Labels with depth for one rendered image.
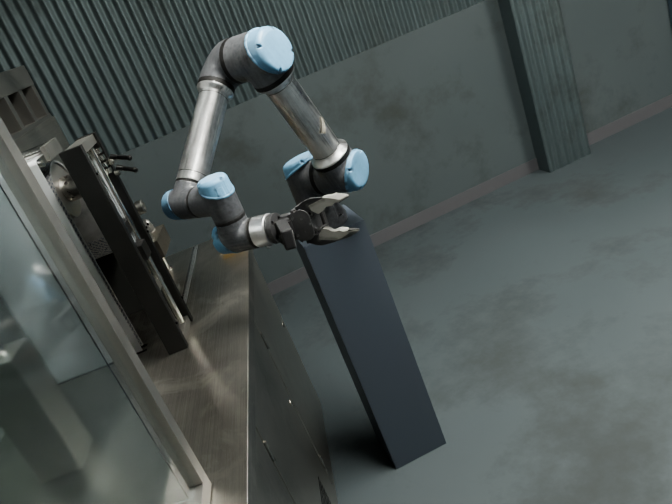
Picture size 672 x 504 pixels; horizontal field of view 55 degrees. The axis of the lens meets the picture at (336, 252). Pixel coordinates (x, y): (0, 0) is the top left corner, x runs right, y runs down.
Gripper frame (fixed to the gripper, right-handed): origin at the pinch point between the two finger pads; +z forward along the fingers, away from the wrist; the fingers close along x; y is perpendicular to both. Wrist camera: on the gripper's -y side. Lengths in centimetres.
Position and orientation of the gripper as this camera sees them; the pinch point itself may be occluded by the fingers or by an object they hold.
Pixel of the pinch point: (348, 214)
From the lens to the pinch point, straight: 140.9
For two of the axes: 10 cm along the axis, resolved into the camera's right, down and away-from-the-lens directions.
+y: 3.4, -3.6, 8.7
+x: 3.0, 9.2, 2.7
